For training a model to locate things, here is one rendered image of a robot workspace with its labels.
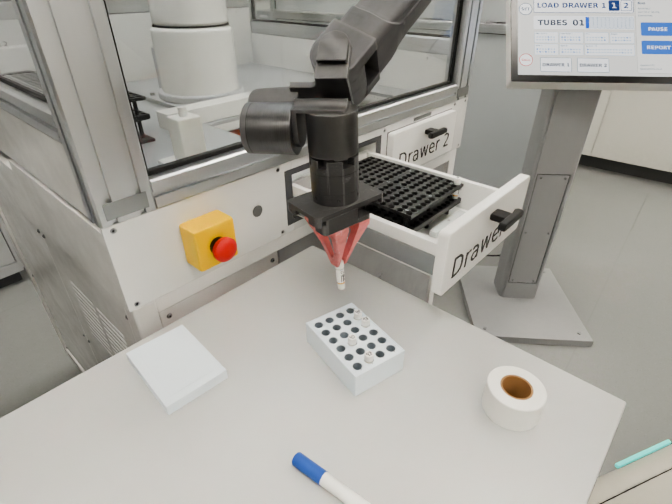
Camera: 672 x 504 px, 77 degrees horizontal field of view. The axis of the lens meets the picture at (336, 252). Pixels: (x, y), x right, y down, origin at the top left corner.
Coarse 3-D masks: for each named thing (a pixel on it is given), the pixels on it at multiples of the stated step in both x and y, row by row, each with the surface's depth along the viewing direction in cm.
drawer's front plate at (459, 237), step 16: (528, 176) 76; (496, 192) 70; (512, 192) 72; (480, 208) 65; (496, 208) 69; (512, 208) 76; (464, 224) 61; (480, 224) 66; (496, 224) 72; (448, 240) 59; (464, 240) 63; (480, 240) 69; (496, 240) 75; (448, 256) 61; (464, 256) 66; (480, 256) 72; (448, 272) 63; (464, 272) 69; (432, 288) 65; (448, 288) 66
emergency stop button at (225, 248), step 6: (222, 240) 64; (228, 240) 64; (234, 240) 66; (216, 246) 64; (222, 246) 64; (228, 246) 64; (234, 246) 65; (216, 252) 64; (222, 252) 64; (228, 252) 65; (234, 252) 66; (216, 258) 64; (222, 258) 65; (228, 258) 65
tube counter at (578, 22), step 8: (576, 16) 132; (584, 16) 131; (592, 16) 131; (600, 16) 131; (608, 16) 131; (616, 16) 131; (624, 16) 131; (632, 16) 130; (576, 24) 131; (584, 24) 131; (592, 24) 131; (600, 24) 131; (608, 24) 131; (616, 24) 130; (624, 24) 130; (632, 24) 130
